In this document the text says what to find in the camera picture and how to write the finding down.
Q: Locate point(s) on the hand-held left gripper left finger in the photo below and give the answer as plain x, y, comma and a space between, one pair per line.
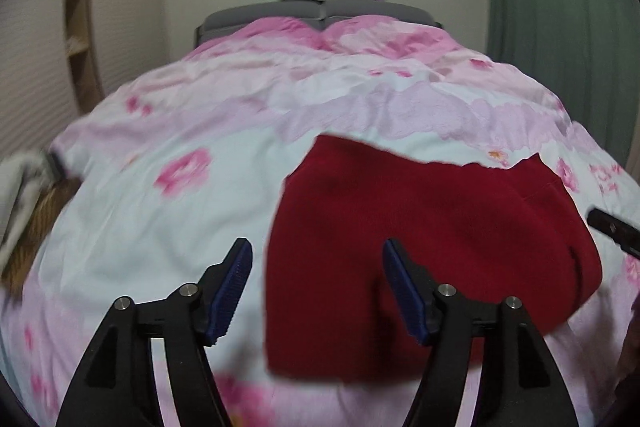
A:
230, 292

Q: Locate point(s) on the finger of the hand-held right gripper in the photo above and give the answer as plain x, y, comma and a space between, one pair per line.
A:
612, 227

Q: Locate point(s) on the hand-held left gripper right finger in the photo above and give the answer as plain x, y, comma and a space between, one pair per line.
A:
407, 297

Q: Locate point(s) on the red cartoon print sweater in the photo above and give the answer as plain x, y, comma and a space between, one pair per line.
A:
400, 207

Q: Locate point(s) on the pink floral quilt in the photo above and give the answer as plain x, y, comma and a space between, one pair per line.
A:
150, 232

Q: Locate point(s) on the brown woven mat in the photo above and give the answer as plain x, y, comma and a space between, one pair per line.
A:
45, 219

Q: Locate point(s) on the green curtain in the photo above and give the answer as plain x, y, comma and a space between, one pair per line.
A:
550, 7

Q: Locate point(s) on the pink pillow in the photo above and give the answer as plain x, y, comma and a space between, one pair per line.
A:
380, 32
280, 34

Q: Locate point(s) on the grey padded headboard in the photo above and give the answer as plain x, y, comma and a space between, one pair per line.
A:
235, 19

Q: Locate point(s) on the dark flat book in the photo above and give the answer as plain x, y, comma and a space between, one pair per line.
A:
300, 0

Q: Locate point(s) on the wooden wardrobe shelves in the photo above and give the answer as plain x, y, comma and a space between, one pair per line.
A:
77, 32

